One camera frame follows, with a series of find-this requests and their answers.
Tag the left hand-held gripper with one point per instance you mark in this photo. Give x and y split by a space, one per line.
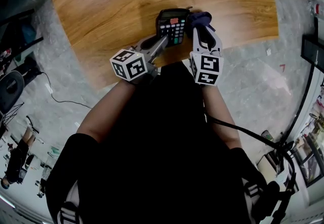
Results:
129 66

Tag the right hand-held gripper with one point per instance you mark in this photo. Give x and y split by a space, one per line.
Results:
208 68

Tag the black calculator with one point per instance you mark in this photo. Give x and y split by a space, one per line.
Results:
174 28

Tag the dark blue cloth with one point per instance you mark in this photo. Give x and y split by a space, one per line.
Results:
201 18

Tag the person's left forearm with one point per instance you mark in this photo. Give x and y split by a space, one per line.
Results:
106 111

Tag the person's right forearm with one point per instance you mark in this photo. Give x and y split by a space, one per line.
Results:
219 114

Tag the white paper scrap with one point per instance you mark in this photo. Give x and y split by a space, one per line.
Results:
268 52

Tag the person's black clothing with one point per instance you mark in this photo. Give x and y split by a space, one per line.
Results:
162 147

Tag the dark office chair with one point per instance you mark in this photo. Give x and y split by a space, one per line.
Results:
10 89

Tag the black stand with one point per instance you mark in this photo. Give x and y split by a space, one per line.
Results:
282 202

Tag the black metal frame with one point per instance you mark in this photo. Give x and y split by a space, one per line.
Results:
310 48

